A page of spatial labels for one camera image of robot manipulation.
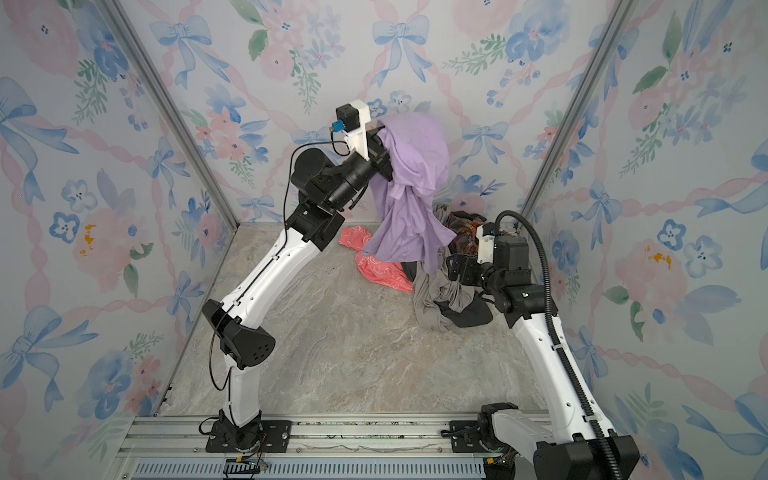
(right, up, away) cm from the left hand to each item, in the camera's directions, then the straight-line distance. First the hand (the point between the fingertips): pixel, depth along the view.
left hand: (406, 117), depth 53 cm
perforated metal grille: (-20, -75, +17) cm, 80 cm away
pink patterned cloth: (-5, -31, +47) cm, 56 cm away
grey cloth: (+9, -36, +41) cm, 55 cm away
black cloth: (+22, -42, +38) cm, 61 cm away
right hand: (+16, -26, +22) cm, 37 cm away
